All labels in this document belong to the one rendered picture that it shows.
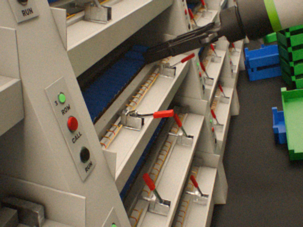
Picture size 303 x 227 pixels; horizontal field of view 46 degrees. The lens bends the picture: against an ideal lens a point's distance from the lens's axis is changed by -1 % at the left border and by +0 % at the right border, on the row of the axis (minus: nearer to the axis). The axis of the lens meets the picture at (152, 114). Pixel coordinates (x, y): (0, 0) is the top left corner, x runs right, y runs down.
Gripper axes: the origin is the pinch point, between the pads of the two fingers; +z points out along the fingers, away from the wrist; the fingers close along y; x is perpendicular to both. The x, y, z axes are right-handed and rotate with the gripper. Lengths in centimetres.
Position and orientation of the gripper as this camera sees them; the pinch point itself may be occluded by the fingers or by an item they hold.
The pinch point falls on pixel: (158, 51)
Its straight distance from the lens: 86.7
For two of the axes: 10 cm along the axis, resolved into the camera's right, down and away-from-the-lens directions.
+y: 2.7, -4.4, 8.6
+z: -8.8, 2.6, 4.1
